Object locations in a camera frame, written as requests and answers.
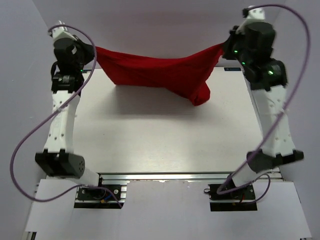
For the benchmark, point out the red t-shirt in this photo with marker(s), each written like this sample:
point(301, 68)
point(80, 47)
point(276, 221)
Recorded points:
point(186, 76)

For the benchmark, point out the aluminium right side rail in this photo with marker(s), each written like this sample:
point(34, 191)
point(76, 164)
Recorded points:
point(248, 85)

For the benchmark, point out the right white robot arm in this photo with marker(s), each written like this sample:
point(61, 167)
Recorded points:
point(266, 78)

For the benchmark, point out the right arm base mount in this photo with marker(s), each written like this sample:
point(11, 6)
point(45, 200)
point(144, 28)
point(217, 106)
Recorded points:
point(238, 201)

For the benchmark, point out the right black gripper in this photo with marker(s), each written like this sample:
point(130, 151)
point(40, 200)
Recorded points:
point(234, 36)

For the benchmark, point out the aluminium front rail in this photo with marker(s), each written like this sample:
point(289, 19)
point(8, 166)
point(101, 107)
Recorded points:
point(166, 176)

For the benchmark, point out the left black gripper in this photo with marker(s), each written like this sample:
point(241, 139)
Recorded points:
point(87, 49)

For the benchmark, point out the aluminium rail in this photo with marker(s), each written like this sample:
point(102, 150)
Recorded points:
point(248, 85)
point(166, 176)

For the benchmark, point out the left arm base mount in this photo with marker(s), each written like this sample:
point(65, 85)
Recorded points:
point(112, 196)

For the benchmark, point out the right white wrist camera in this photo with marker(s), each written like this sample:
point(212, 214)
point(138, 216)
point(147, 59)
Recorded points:
point(253, 15)

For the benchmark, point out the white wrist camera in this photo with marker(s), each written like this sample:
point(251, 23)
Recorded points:
point(60, 32)
point(253, 15)

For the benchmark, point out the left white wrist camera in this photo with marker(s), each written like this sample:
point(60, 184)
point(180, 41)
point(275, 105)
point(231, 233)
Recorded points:
point(60, 32)

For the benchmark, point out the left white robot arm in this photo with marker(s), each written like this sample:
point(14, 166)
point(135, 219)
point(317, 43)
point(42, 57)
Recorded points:
point(58, 159)

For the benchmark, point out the right blue table label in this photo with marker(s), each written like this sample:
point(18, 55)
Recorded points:
point(232, 69)

